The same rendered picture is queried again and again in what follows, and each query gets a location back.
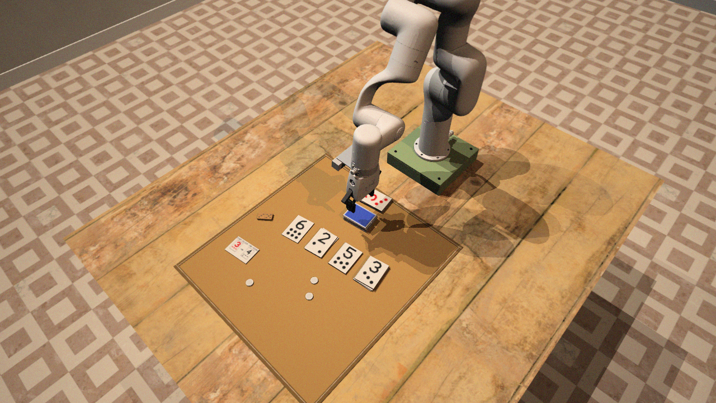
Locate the tan flat mat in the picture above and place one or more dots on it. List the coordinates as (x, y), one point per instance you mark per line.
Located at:
(370, 344)

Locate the brown square mat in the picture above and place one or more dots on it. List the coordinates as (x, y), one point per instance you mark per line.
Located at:
(311, 342)

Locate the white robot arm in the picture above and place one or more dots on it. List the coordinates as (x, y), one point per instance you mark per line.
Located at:
(455, 83)

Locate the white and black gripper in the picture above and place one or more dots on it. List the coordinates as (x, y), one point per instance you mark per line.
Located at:
(359, 187)

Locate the white rules card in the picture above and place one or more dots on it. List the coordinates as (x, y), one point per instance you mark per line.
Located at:
(242, 250)

